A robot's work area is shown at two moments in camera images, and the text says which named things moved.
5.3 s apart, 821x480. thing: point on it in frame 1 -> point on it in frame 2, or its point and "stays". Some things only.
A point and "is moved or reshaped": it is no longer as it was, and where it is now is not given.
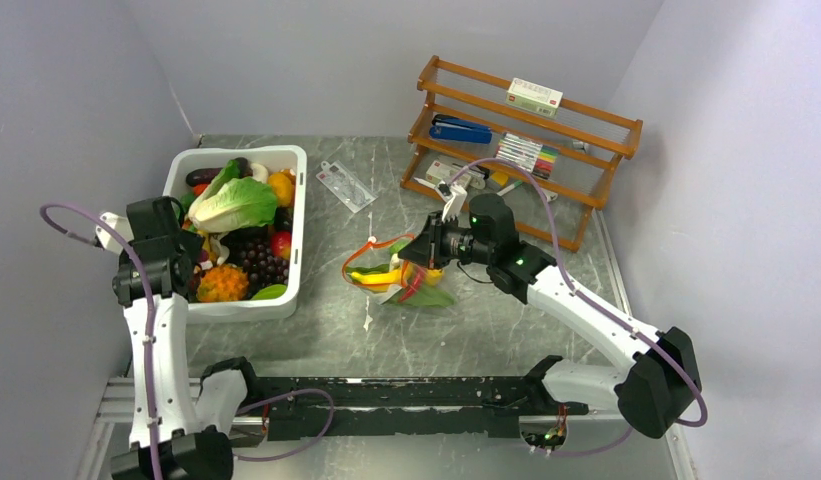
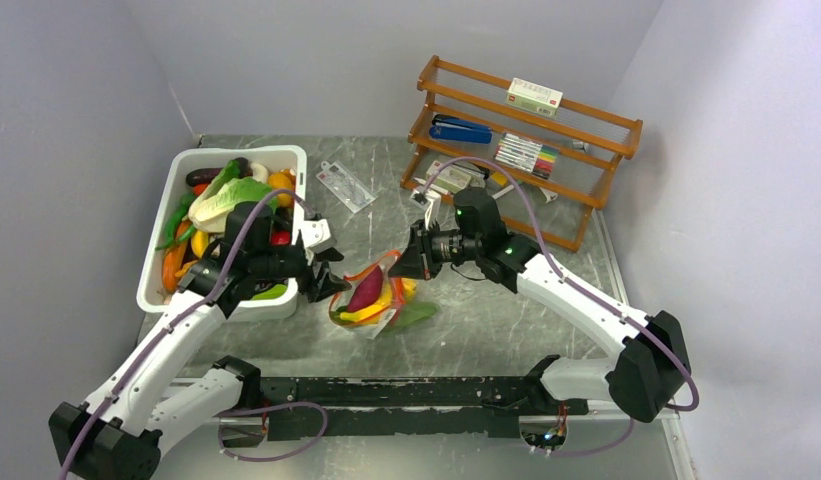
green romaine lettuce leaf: x=423 y=295 -> x=403 y=314
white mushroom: x=260 y=173 stays
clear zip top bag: x=376 y=267 -> x=370 y=297
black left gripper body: x=190 y=244 -> x=274 y=262
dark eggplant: x=200 y=176 stays
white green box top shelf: x=533 y=97 stays
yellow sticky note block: x=500 y=178 stays
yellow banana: x=387 y=278 -> x=382 y=302
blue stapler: x=460 y=129 stays
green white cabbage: x=230 y=202 stays
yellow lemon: x=433 y=276 is moved or reshaped
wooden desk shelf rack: x=550 y=159 stays
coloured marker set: x=535 y=157 stays
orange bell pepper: x=283 y=184 stays
